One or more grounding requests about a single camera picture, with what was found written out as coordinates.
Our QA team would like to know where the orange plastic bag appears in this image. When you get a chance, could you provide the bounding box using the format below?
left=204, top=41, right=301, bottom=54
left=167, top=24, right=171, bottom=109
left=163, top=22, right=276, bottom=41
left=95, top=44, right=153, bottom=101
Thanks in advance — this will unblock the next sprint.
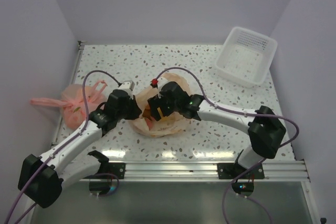
left=129, top=86, right=190, bottom=137

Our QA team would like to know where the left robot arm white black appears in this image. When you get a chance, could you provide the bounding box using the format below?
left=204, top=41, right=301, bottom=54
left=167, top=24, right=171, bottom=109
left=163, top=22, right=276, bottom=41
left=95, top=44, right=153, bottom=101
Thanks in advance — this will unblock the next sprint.
left=18, top=81, right=141, bottom=208

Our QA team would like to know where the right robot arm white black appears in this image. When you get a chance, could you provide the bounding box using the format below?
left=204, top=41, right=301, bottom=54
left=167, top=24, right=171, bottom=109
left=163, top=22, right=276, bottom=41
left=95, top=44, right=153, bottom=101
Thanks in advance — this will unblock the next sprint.
left=148, top=81, right=286, bottom=178

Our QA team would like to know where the pink plastic bag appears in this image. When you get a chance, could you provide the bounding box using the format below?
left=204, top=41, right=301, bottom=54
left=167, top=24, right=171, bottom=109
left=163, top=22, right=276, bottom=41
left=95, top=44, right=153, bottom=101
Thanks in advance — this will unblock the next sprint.
left=30, top=80, right=108, bottom=130

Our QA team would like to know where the white plastic basket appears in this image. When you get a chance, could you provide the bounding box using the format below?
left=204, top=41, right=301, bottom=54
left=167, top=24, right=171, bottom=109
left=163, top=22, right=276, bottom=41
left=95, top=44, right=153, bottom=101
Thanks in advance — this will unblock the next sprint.
left=215, top=27, right=278, bottom=88

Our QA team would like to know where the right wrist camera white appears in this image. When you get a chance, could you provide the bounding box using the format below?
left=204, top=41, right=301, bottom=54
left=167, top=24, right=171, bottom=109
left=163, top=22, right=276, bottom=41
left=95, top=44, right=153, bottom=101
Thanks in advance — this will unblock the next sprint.
left=150, top=77, right=169, bottom=91

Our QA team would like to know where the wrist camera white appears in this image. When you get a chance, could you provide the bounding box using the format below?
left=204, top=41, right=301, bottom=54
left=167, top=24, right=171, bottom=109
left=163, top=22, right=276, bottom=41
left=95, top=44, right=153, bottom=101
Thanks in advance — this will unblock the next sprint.
left=118, top=80, right=135, bottom=98
left=150, top=77, right=169, bottom=91

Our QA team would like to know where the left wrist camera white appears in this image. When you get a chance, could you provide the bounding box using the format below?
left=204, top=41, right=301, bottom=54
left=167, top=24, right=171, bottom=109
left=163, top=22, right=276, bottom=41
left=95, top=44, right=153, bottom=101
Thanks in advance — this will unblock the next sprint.
left=118, top=80, right=135, bottom=98

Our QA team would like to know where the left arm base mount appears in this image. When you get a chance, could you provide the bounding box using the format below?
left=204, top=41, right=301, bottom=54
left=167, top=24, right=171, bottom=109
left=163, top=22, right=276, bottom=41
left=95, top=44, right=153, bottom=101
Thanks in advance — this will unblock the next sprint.
left=87, top=150, right=126, bottom=198

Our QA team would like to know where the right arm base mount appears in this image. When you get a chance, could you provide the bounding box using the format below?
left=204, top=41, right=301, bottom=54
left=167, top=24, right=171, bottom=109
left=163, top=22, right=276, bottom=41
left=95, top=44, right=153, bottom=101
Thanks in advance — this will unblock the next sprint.
left=217, top=151, right=265, bottom=197

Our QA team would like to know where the aluminium rail front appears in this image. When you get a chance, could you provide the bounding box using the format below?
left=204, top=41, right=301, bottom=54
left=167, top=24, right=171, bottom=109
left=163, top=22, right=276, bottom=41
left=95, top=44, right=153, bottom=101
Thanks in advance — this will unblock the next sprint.
left=76, top=159, right=308, bottom=183

